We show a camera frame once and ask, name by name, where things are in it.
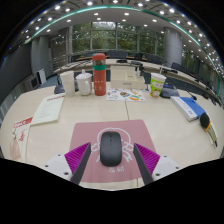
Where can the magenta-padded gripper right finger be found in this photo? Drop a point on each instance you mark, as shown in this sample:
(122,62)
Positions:
(148,160)

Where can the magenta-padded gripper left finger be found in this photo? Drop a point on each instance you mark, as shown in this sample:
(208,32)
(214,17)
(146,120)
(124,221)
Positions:
(76,159)

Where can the black computer mouse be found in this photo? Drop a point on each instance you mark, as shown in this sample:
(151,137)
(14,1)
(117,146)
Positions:
(111,150)

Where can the pink mouse pad white drawing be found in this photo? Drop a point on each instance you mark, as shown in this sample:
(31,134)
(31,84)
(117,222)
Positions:
(86,131)

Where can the red and white brochure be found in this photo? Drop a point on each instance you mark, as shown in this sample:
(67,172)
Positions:
(21,136)

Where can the blue and white box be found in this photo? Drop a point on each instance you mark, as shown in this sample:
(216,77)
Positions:
(188,107)

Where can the colourful printed leaflet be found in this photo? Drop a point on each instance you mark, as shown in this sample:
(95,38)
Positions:
(125,95)

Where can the green printed paper cup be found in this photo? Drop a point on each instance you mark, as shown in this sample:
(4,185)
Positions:
(157,86)

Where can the white paper cup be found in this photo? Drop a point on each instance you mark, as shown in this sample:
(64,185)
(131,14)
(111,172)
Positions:
(68,84)

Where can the white lidded mug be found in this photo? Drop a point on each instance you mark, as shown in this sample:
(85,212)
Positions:
(84,84)

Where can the red bottle green band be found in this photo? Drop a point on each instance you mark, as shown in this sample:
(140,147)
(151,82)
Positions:
(99,78)

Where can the cream tissue box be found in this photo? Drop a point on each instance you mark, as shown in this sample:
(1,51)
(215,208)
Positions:
(126,78)

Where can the dark office chairs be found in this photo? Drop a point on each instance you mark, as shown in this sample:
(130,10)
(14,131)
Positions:
(151,59)

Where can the ceiling lights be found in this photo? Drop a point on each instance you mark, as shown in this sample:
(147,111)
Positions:
(96,14)

